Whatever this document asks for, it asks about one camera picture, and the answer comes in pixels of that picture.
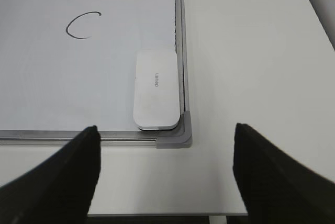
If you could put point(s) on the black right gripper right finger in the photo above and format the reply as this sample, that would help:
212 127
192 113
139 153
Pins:
274 187

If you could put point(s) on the white rectangular whiteboard eraser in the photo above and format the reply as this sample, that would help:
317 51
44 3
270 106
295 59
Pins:
156 97

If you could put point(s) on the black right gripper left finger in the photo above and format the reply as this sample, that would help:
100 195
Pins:
58 190

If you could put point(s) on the grey framed whiteboard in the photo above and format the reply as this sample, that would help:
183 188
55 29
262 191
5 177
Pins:
70 64

